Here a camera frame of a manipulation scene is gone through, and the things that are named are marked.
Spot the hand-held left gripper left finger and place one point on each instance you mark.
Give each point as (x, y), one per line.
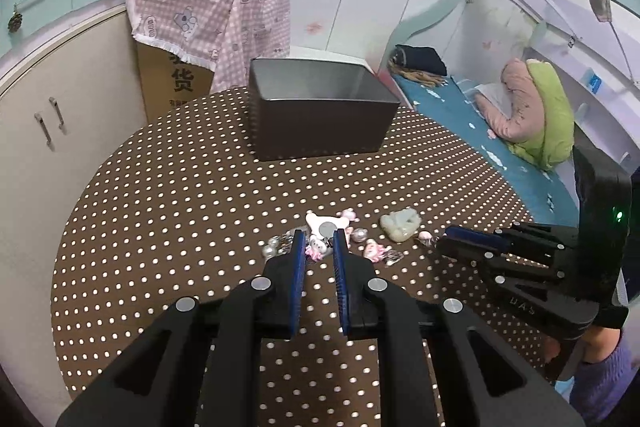
(299, 267)

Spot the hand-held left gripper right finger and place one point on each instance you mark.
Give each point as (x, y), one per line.
(340, 267)

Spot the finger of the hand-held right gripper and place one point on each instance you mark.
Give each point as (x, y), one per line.
(465, 254)
(470, 234)

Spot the pink figure charm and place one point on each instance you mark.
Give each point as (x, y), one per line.
(317, 251)

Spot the small pink charm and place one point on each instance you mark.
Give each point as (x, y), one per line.
(425, 235)

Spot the white bear-shaped charm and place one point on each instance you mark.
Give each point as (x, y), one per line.
(316, 223)

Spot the pink bead charm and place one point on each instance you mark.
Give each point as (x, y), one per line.
(350, 214)

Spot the pale jade pendant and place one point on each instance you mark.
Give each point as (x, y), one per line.
(400, 224)

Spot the grey metal box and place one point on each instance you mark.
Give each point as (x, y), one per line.
(320, 127)

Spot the person's right forearm purple sleeve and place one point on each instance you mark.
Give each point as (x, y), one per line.
(610, 387)

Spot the person's right hand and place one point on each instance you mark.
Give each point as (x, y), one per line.
(602, 344)

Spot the blue patterned bed sheet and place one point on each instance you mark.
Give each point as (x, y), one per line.
(450, 127)

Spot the green blanket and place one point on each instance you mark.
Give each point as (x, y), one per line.
(555, 117)

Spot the brown polka-dot tablecloth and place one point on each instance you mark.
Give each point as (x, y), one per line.
(175, 207)

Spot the white pillow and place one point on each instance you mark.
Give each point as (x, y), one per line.
(487, 96)

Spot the pink pillow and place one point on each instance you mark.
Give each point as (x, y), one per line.
(520, 102)

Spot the mustard scarf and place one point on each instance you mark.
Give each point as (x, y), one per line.
(417, 78)

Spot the dark folded clothes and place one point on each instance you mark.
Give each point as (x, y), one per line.
(422, 59)

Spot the cardboard box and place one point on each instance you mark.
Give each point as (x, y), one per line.
(170, 82)

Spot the faint pink butterfly sticker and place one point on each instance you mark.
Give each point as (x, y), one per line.
(314, 27)

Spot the white cabinet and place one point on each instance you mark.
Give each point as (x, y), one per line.
(60, 187)

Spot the pink checked cloth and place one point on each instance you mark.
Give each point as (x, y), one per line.
(200, 7)

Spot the pine cone ornament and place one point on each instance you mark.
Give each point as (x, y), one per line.
(14, 22)

